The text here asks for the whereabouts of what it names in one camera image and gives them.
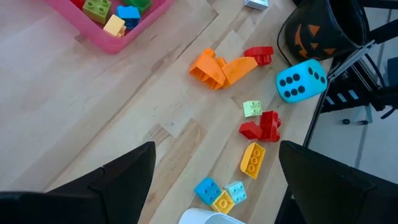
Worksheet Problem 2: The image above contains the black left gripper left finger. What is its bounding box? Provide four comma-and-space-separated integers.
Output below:
46, 141, 157, 224

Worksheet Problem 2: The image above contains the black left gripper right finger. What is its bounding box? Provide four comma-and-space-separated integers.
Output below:
278, 139, 398, 224

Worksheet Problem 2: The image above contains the yellow long curved brick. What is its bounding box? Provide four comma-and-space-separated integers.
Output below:
239, 142, 267, 180

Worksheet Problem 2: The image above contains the small red brick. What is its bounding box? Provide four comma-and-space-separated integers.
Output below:
238, 121, 264, 140

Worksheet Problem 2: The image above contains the pale green square brick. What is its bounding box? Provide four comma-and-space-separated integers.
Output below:
242, 100, 264, 118

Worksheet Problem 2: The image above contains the teal plush die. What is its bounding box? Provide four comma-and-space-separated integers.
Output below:
275, 58, 328, 104

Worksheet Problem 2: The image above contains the orange sloped brick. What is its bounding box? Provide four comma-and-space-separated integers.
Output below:
189, 48, 227, 90
216, 57, 259, 88

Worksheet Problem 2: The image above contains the red double-stud brick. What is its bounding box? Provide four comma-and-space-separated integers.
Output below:
244, 45, 275, 66

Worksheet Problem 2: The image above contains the pale yellow square brick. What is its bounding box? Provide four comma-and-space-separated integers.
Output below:
103, 14, 127, 38

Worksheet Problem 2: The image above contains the sky blue square brick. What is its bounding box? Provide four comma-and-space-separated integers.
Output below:
194, 177, 222, 206

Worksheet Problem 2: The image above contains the white plastic container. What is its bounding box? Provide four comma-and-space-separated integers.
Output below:
178, 207, 246, 224

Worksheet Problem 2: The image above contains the large red brick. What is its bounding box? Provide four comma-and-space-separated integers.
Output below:
259, 110, 282, 143

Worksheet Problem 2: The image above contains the pale teal square brick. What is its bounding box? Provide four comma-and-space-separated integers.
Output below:
223, 180, 248, 205

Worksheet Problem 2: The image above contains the black box with white labels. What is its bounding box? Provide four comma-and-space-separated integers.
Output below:
320, 65, 385, 113

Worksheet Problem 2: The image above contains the pink plastic bin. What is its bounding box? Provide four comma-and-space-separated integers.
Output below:
43, 0, 175, 55

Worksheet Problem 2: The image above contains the black pumpkin face bucket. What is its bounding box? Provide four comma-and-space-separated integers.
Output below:
276, 0, 371, 63

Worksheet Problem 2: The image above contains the black slanted stand bar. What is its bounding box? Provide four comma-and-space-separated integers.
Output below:
369, 18, 398, 44

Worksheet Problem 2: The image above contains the blue two-layer brick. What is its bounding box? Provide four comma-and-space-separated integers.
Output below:
116, 5, 142, 30

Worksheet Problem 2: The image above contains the lime green square brick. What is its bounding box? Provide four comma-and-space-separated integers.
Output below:
82, 0, 112, 25

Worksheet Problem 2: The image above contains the green translucent bear figure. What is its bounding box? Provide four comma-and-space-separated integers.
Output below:
122, 0, 152, 13

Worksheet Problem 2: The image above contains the clear plastic container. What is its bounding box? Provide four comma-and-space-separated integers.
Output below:
243, 0, 270, 11

